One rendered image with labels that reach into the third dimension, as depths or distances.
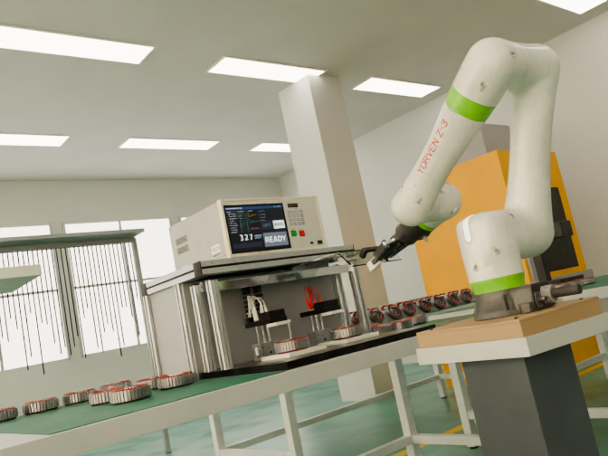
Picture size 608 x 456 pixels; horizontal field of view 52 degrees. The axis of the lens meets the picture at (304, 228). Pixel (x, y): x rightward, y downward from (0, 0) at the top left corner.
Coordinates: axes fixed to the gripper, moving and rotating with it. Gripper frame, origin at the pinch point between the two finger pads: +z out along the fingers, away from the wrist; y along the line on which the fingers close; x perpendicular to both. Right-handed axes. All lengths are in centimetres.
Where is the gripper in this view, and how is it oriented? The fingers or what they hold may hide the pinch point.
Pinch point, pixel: (375, 262)
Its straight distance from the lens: 202.4
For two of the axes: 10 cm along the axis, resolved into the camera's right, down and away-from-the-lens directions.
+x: -4.0, -8.3, 3.8
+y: 7.9, -1.0, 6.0
